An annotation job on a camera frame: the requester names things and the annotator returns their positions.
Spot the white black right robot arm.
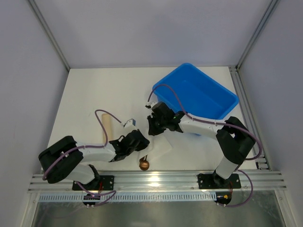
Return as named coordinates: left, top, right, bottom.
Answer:
left=146, top=102, right=256, bottom=189

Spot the beige utensil holder case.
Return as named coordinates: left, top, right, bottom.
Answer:
left=101, top=113, right=113, bottom=142

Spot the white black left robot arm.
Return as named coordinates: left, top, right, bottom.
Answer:
left=38, top=130, right=150, bottom=184

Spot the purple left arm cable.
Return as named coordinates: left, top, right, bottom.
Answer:
left=42, top=109, right=126, bottom=209

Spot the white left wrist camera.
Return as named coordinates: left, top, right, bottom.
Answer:
left=123, top=118, right=136, bottom=129

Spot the aluminium frame post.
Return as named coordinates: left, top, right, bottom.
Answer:
left=27, top=0, right=71, bottom=72
left=235, top=0, right=280, bottom=71

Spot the copper spoon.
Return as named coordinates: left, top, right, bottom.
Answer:
left=139, top=155, right=150, bottom=171

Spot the aluminium frame post right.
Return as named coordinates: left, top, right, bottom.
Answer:
left=235, top=0, right=280, bottom=71

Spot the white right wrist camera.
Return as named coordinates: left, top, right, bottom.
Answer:
left=145, top=102, right=157, bottom=109

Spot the aluminium frame post left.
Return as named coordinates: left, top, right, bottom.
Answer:
left=27, top=0, right=71, bottom=72

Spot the white slotted cable duct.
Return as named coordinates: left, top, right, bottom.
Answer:
left=38, top=191, right=217, bottom=202

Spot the aluminium front rail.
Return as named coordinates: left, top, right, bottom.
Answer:
left=28, top=170, right=287, bottom=193

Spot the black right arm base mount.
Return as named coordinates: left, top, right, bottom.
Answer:
left=197, top=173, right=241, bottom=190

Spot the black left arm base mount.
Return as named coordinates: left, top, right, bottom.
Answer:
left=80, top=175, right=115, bottom=191

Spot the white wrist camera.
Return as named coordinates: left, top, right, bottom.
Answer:
left=123, top=118, right=136, bottom=129
left=145, top=102, right=157, bottom=109

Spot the blue plastic bin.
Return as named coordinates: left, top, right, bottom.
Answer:
left=152, top=63, right=239, bottom=122

